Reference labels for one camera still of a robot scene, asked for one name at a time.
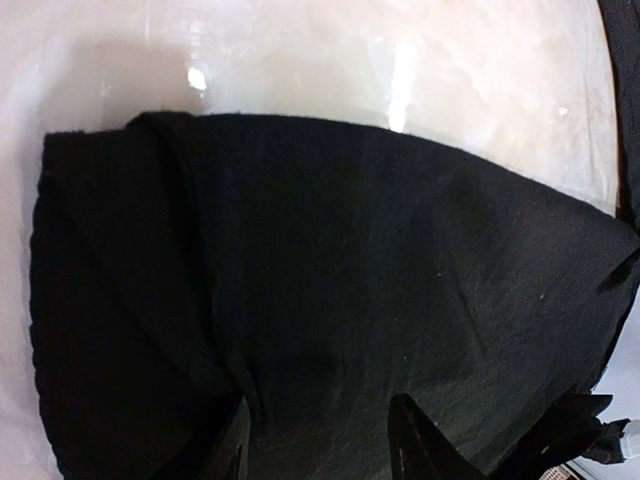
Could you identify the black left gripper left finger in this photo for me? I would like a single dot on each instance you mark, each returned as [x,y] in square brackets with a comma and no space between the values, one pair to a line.
[236,442]

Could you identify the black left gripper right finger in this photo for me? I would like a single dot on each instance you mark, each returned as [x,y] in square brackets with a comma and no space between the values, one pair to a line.
[418,449]

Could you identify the black trousers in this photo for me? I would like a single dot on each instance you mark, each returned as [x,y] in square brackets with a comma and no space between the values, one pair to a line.
[318,268]

